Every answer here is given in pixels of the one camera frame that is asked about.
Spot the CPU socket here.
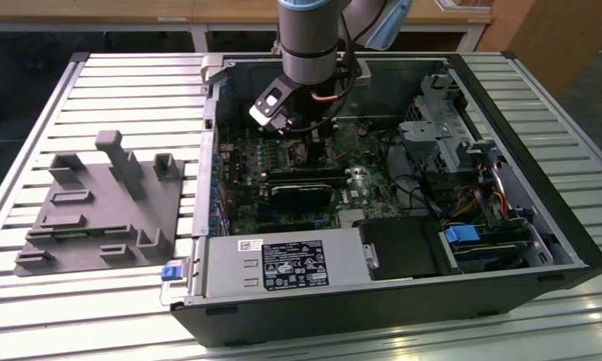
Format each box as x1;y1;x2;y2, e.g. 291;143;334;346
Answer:
281;139;342;168

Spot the black RAM slot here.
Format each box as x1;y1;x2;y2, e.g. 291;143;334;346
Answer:
269;177;346;183
269;169;346;175
269;173;346;179
269;180;346;187

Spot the green motherboard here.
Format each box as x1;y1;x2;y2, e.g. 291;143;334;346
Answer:
214;114;408;237

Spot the metal disk bay cage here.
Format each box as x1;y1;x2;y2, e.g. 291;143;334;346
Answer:
398;74;504;174

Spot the black graphics card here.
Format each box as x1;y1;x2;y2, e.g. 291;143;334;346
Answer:
266;183;337;211

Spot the silver chipset heatsink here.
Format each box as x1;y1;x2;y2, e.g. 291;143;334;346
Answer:
338;209;372;227

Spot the black plastic shroud box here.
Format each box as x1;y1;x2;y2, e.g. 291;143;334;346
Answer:
356;217;456;282

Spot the clear plastic tray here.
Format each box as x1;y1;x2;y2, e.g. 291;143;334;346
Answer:
434;0;496;11

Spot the hard disk in blue carrier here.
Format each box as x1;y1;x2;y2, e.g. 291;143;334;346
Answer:
444;223;539;272

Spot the grey power supply unit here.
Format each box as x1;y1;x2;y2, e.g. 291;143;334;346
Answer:
201;227;381;300

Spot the wooden cabinet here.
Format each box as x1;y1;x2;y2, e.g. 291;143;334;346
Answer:
474;0;602;99

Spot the grey parts rack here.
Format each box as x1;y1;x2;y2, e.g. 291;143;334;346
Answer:
12;129;189;278

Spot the black open PC case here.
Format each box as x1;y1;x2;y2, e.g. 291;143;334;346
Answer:
169;50;602;349

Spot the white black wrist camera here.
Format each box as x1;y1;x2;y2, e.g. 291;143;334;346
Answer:
249;74;302;135

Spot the black data cable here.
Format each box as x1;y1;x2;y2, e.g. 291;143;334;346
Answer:
389;171;446;221

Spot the coloured power wire bundle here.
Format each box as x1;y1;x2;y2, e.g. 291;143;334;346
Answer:
454;184;512;221

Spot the wooden desk white frame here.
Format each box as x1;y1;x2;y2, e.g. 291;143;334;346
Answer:
0;0;496;53

